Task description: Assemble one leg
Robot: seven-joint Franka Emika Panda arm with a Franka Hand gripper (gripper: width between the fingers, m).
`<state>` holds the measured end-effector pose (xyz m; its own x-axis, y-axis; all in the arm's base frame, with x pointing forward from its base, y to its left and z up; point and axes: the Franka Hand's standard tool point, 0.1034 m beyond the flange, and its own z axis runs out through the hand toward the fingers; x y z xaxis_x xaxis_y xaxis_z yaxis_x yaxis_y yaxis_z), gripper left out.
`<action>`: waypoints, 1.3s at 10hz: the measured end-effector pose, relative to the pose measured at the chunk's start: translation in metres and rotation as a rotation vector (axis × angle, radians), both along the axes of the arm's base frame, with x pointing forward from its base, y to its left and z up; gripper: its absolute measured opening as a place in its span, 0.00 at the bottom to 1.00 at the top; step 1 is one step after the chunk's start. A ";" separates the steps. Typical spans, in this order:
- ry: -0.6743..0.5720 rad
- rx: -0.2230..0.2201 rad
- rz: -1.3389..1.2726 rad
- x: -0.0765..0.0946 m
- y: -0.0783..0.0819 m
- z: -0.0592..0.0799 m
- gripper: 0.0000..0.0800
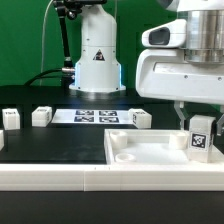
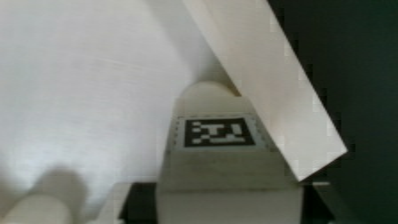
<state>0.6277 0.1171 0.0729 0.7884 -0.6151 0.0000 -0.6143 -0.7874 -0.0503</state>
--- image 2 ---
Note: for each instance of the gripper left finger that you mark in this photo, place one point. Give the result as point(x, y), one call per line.
point(130, 204)

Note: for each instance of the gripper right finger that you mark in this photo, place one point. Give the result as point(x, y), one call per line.
point(324, 207)

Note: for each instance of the white table leg with tag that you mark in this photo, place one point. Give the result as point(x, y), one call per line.
point(226, 183)

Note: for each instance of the white square table top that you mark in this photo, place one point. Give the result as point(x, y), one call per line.
point(100, 58)

